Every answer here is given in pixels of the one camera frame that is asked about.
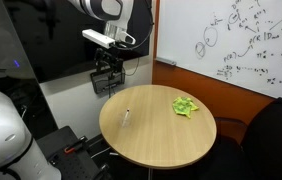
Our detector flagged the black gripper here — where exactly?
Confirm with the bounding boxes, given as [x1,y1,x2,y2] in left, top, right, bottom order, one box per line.
[94,48,123,92]

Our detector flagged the white pen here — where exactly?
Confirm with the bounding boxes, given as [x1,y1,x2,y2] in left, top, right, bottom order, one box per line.
[125,109,130,119]

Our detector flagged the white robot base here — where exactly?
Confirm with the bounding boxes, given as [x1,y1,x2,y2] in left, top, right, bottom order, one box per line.
[0,92,62,180]

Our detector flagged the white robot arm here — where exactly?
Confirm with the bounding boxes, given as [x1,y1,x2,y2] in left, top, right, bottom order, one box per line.
[68,0,136,93]

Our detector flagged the clear plastic cup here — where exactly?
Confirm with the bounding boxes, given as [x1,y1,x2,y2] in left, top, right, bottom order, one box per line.
[119,112,131,127]

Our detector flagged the round wooden table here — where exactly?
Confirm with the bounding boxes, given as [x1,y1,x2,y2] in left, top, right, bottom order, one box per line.
[99,85,217,179]

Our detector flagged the green yellow cloth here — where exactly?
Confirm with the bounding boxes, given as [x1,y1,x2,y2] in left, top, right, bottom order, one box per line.
[172,97,199,118]

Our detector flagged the whiteboard with writing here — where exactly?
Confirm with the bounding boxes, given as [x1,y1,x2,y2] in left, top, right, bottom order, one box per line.
[157,0,282,98]

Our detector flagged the black office chair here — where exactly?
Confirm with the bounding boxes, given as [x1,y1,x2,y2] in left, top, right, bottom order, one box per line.
[196,97,282,180]

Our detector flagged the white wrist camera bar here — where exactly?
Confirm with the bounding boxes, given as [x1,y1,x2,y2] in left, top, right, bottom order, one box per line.
[82,29,115,49]

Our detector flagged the black wall monitor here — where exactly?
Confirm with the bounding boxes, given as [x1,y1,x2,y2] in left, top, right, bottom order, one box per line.
[2,0,155,84]

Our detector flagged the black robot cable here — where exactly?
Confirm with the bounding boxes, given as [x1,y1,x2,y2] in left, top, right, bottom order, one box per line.
[115,0,155,78]

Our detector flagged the orange handled tool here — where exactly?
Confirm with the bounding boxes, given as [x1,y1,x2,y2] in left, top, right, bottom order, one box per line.
[64,136,87,154]

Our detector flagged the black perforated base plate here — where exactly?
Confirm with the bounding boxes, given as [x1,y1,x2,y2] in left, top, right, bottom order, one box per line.
[37,126,113,180]

